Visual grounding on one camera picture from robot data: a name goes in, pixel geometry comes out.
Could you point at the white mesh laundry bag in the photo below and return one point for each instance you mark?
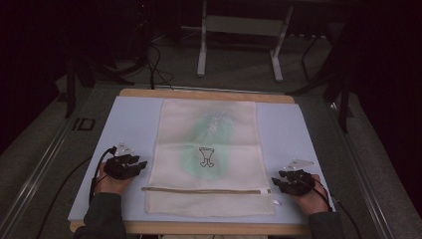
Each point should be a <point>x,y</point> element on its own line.
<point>185,132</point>

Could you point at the person's left hand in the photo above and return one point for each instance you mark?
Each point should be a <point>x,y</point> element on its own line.
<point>111,185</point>

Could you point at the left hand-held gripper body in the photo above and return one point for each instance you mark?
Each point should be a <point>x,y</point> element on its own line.
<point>119,167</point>

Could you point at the person's right hand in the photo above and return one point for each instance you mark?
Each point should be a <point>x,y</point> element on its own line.
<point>312,200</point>

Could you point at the black metal stand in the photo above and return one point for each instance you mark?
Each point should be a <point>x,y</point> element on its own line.
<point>343,99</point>
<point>71,86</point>

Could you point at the white wooden-edged work board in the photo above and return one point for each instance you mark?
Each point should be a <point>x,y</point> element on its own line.
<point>205,95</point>

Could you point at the metal floor rail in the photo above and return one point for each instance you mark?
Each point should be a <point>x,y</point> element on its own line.
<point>36,172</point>
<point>361,172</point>

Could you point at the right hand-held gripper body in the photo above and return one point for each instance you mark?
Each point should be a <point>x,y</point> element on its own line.
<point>300,182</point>

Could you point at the white metal stand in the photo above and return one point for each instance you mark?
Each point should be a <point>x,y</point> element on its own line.
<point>244,26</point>

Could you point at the green garment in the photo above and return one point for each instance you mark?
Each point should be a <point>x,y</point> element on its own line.
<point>219,132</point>

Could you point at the light blue table mat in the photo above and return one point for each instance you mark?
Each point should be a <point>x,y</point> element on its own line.
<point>132,119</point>

